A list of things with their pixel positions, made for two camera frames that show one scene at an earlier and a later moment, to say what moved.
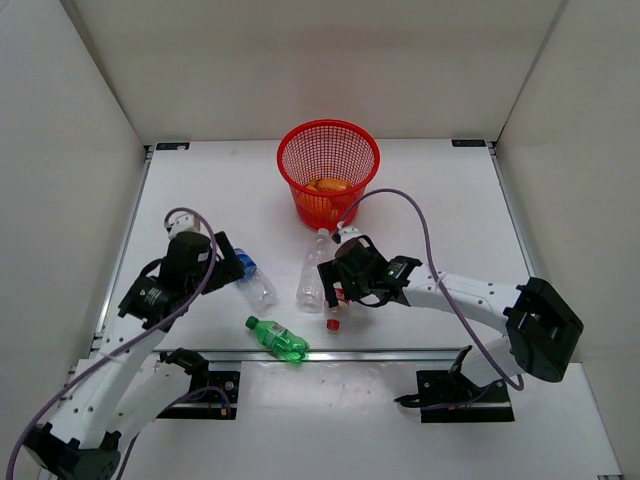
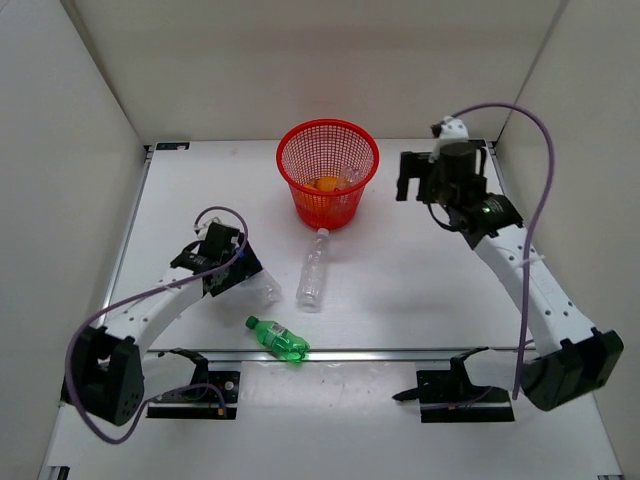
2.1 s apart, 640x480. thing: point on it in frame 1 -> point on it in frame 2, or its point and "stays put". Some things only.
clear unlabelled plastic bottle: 310,297 stays put
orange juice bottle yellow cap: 328,184 stays put
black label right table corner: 469,143 stays put
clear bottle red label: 337,312 -> 350,175
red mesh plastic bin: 327,165 stays put
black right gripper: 335,271 -> 415,165
